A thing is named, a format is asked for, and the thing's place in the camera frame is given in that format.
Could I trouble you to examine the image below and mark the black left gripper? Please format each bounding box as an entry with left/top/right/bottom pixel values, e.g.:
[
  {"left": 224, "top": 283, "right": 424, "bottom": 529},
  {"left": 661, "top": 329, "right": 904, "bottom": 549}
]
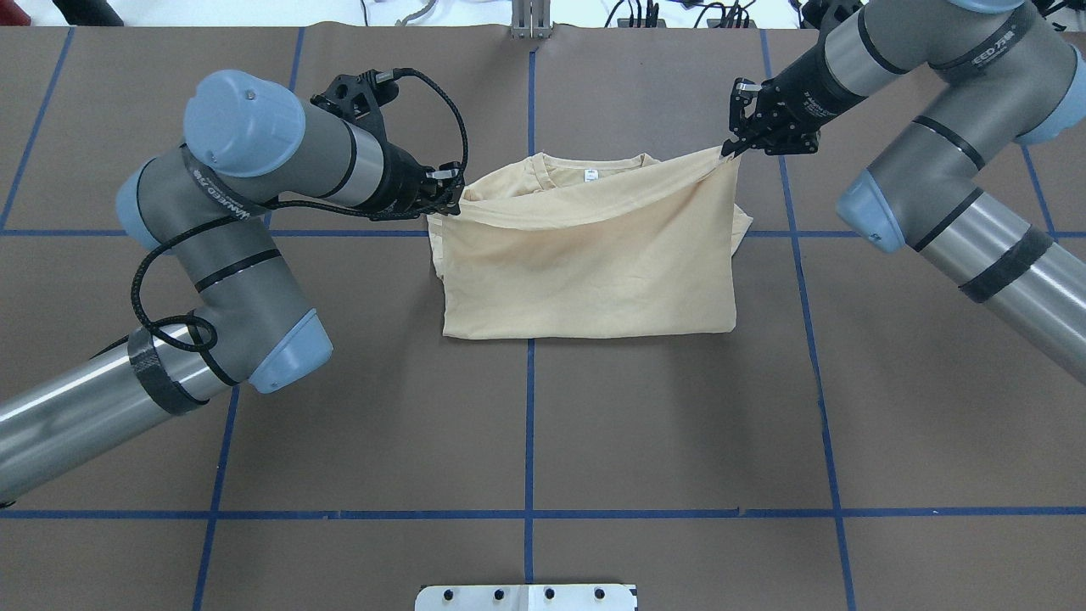
[{"left": 311, "top": 72, "right": 466, "bottom": 221}]

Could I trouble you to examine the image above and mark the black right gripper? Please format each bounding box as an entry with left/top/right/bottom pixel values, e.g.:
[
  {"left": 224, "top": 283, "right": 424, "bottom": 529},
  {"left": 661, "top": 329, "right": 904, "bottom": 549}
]
[{"left": 721, "top": 47, "right": 862, "bottom": 158}]

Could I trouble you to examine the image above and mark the cream long-sleeve printed shirt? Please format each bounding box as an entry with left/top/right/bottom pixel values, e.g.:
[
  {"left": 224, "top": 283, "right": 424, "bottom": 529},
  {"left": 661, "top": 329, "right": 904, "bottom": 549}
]
[{"left": 428, "top": 148, "right": 752, "bottom": 340}]

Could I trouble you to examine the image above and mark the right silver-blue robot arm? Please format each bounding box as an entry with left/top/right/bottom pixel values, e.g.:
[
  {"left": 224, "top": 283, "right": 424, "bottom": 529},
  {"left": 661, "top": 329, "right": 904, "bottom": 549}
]
[{"left": 721, "top": 1, "right": 1085, "bottom": 380}]

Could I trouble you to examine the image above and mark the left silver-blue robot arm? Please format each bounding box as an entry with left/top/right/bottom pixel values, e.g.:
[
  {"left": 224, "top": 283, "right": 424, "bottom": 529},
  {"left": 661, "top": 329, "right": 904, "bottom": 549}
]
[{"left": 1, "top": 67, "right": 468, "bottom": 507}]

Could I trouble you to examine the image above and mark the aluminium frame post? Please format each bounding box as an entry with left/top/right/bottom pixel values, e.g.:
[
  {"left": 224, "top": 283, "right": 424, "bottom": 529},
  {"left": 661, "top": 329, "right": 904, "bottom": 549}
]
[{"left": 512, "top": 0, "right": 553, "bottom": 39}]

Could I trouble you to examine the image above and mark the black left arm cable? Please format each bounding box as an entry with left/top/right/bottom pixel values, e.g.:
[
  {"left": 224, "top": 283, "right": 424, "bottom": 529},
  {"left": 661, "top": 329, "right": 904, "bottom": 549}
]
[{"left": 131, "top": 68, "right": 469, "bottom": 353}]

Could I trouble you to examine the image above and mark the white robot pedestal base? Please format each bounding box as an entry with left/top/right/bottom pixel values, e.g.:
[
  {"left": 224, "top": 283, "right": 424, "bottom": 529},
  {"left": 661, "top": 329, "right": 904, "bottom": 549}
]
[{"left": 414, "top": 583, "right": 639, "bottom": 610}]

